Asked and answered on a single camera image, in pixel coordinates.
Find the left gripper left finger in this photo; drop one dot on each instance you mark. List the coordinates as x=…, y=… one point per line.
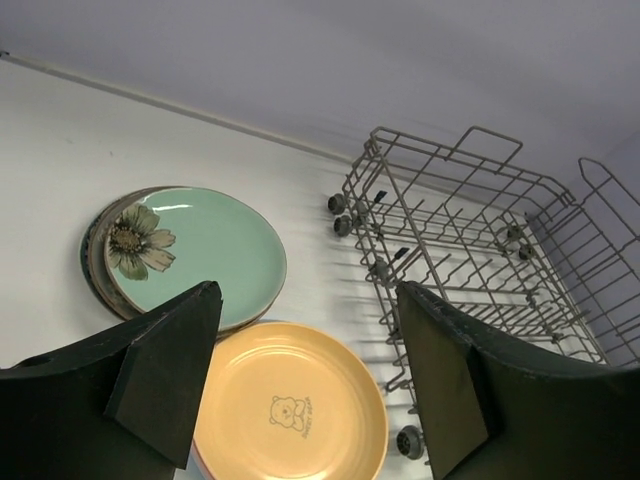
x=120, y=404

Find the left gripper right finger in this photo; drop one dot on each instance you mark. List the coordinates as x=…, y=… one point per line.
x=492, y=406

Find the yellow plate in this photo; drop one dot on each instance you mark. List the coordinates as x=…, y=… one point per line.
x=287, y=401

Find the green plate dark motif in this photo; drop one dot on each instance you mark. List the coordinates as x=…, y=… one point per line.
x=210, y=250

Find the dark olive plate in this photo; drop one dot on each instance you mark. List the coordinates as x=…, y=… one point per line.
x=97, y=270

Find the pink plate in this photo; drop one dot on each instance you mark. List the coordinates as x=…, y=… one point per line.
x=198, y=463

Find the teal patterned plate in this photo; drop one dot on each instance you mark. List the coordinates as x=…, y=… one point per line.
x=84, y=257

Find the grey wire dish rack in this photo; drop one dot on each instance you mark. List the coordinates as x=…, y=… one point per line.
x=511, y=247

